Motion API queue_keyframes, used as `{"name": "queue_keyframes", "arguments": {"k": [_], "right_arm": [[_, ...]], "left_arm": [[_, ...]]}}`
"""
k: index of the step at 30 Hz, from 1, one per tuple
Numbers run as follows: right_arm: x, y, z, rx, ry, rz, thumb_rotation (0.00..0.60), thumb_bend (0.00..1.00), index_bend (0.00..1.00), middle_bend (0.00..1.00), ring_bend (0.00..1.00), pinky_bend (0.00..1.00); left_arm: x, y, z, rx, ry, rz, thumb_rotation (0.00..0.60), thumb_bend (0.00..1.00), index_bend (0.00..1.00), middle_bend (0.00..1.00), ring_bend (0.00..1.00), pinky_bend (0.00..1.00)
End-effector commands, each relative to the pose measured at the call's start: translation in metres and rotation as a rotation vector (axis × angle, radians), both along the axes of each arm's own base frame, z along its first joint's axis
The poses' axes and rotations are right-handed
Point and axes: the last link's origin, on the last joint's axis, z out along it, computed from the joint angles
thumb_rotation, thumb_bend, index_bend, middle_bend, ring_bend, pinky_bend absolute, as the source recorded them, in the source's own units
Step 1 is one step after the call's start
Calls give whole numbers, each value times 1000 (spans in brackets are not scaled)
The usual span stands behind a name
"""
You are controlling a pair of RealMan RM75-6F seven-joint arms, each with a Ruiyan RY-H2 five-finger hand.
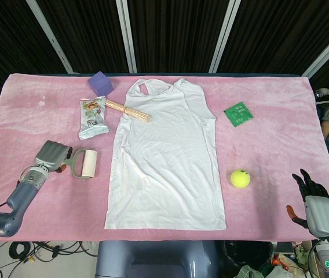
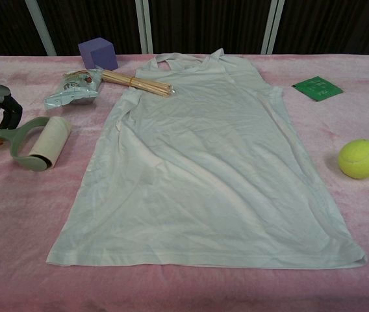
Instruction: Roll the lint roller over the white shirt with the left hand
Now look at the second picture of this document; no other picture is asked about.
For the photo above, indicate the yellow tennis ball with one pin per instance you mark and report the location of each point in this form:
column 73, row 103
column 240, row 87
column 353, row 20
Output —
column 361, row 159

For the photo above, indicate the white sleeveless tank top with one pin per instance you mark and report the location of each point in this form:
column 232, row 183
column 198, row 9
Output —
column 204, row 156

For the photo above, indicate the purple foam cube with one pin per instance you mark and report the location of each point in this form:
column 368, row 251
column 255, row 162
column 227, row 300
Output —
column 98, row 53

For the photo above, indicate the silver printed snack packet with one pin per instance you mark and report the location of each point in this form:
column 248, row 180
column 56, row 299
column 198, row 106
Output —
column 74, row 91

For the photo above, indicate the white slanted frame post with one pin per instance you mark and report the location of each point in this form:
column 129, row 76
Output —
column 271, row 26
column 43, row 29

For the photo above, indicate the white double frame post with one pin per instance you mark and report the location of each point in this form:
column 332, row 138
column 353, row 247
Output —
column 145, row 26

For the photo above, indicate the green flat sachet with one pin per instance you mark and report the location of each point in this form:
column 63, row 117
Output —
column 317, row 88

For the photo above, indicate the pink tablecloth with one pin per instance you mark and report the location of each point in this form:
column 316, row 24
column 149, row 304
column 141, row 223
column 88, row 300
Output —
column 25, row 227

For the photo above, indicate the bundle of wooden sticks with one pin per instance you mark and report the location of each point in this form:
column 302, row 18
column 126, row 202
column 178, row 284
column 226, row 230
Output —
column 139, row 84

